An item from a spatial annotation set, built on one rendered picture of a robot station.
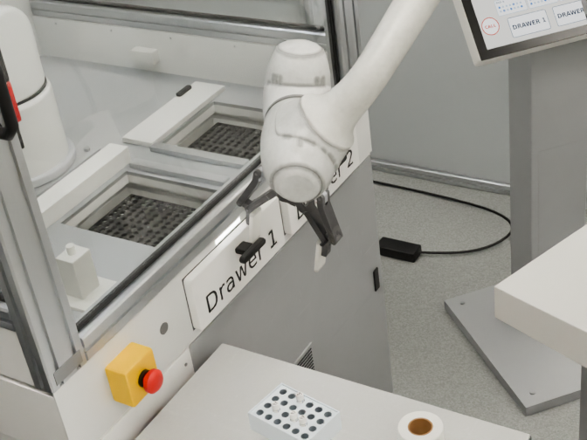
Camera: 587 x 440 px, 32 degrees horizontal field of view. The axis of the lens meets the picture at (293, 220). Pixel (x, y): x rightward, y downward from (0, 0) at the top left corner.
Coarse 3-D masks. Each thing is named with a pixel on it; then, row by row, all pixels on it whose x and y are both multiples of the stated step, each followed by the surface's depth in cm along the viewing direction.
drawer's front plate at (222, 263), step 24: (264, 216) 193; (240, 240) 188; (216, 264) 182; (240, 264) 189; (264, 264) 196; (192, 288) 177; (216, 288) 184; (240, 288) 191; (192, 312) 180; (216, 312) 185
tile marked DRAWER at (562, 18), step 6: (558, 6) 231; (564, 6) 231; (570, 6) 231; (576, 6) 232; (582, 6) 232; (558, 12) 231; (564, 12) 231; (570, 12) 231; (576, 12) 231; (582, 12) 232; (558, 18) 230; (564, 18) 231; (570, 18) 231; (576, 18) 231; (582, 18) 231; (558, 24) 230; (564, 24) 230
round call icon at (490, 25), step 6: (480, 18) 228; (486, 18) 228; (492, 18) 228; (480, 24) 227; (486, 24) 228; (492, 24) 228; (498, 24) 228; (486, 30) 227; (492, 30) 228; (498, 30) 228; (486, 36) 227
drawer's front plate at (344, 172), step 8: (352, 152) 220; (352, 160) 220; (344, 168) 218; (352, 168) 221; (336, 176) 215; (344, 176) 219; (336, 184) 216; (280, 208) 201; (288, 208) 200; (296, 208) 203; (288, 216) 201; (296, 216) 204; (304, 216) 207; (288, 224) 203; (296, 224) 204; (288, 232) 204
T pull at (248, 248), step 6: (258, 240) 187; (264, 240) 188; (240, 246) 186; (246, 246) 186; (252, 246) 186; (258, 246) 186; (240, 252) 186; (246, 252) 184; (252, 252) 185; (240, 258) 183; (246, 258) 184
